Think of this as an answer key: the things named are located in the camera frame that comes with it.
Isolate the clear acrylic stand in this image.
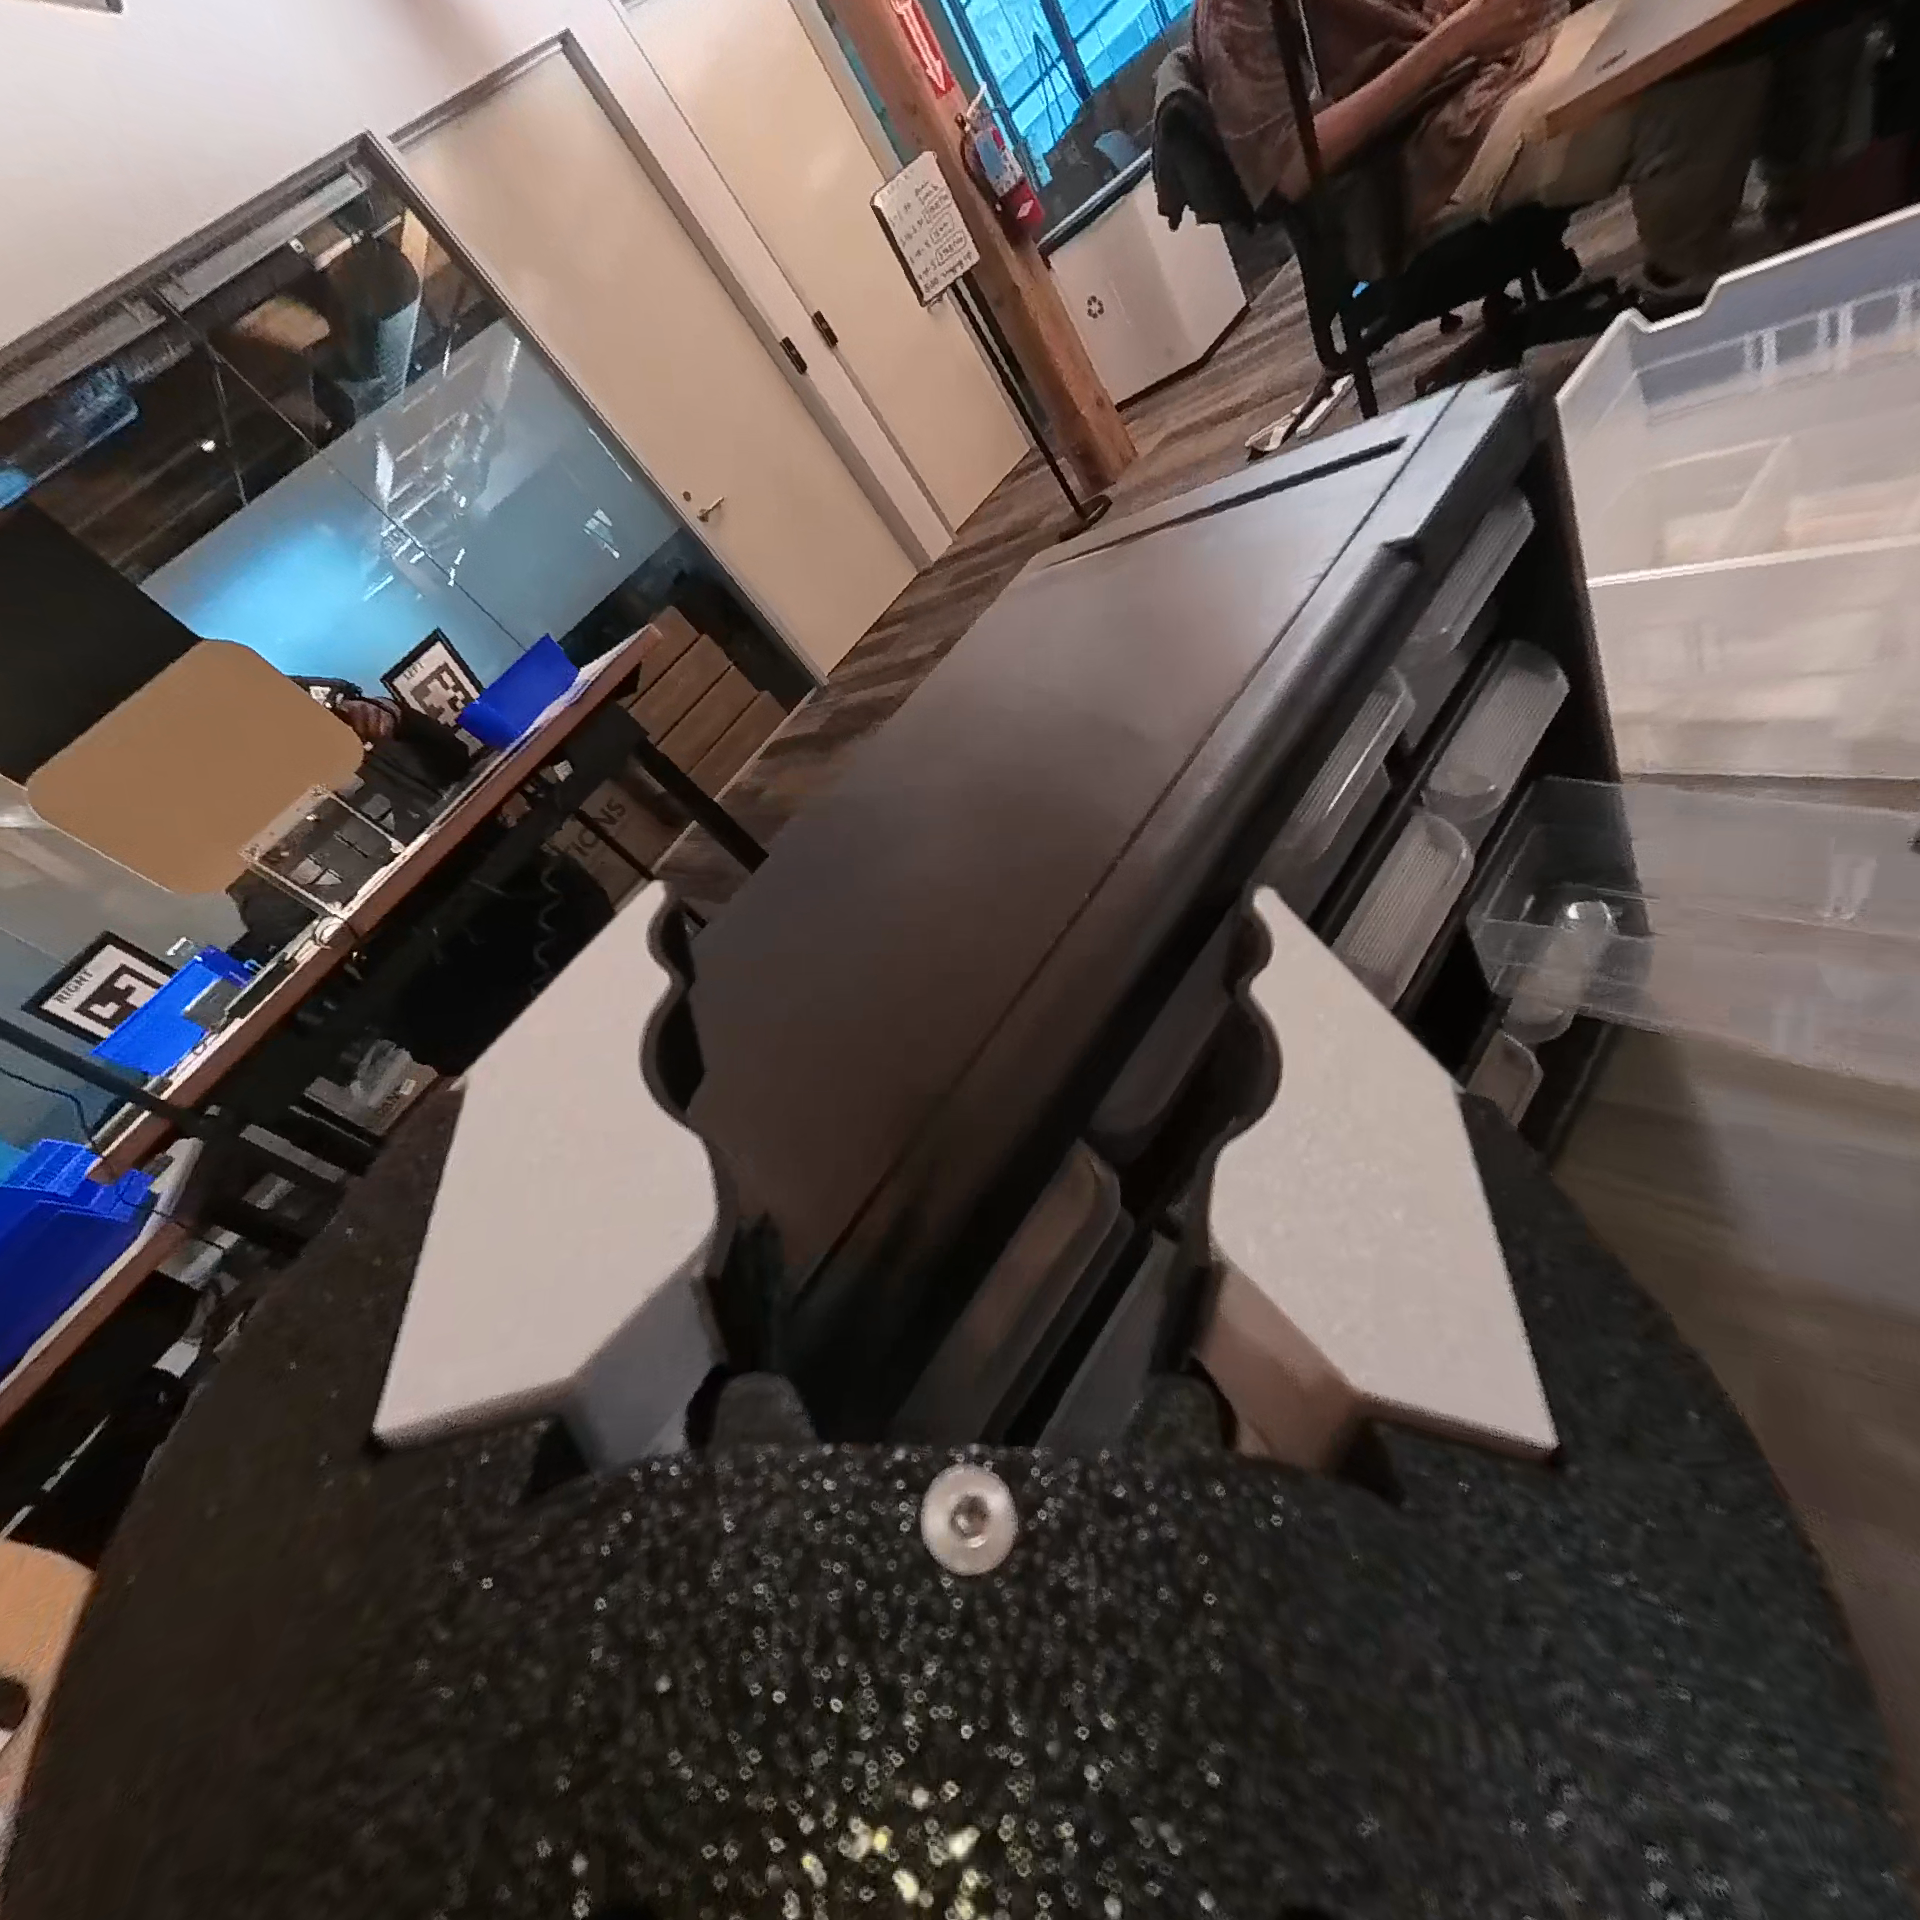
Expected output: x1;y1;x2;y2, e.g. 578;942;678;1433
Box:
237;779;409;911

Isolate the small blue bin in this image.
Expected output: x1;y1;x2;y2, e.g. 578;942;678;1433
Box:
88;942;260;1070
454;633;584;752

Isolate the red fire extinguisher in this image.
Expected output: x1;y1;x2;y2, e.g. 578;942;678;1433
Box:
957;107;1046;245

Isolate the black white tag sign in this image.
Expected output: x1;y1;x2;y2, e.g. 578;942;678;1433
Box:
26;931;183;1039
380;631;492;740

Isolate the wooden edged desk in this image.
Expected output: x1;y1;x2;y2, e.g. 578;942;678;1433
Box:
82;620;782;1203

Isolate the white door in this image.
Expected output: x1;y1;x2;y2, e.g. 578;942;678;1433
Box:
393;32;921;683
613;0;1040;560

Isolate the whiteboard sign stand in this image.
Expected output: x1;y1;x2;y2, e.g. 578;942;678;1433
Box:
866;151;1124;539

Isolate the beige rounded wooden board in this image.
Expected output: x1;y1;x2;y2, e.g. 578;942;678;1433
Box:
26;640;370;903

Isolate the black monitor screen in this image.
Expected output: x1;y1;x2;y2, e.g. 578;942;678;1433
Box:
0;502;208;783

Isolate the white recycling bin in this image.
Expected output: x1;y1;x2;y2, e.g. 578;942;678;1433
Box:
1046;211;1250;408

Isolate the large clear plastic bin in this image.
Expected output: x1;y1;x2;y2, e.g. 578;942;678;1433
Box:
1551;201;1920;789

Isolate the office chair with grey jacket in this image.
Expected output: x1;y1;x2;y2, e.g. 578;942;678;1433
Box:
1152;41;1584;424

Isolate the black drawer cabinet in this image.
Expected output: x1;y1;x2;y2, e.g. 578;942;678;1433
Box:
660;374;1653;1448

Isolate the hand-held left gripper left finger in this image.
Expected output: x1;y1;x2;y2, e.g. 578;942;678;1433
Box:
367;885;735;1469

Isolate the wooden pillar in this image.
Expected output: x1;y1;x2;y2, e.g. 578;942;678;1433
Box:
829;0;1135;500

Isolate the grey top desk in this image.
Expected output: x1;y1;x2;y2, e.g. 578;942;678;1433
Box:
1542;0;1801;140

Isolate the stack of blue bins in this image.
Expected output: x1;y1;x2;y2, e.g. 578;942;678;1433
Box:
0;1136;164;1377

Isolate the single clear plastic drawer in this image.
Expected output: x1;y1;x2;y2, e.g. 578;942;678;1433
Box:
1468;774;1920;1039

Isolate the stack of cardboard boxes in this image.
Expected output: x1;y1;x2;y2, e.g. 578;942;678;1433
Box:
546;599;784;880

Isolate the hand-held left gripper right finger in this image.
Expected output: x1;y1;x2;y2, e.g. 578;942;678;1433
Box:
1191;885;1565;1475

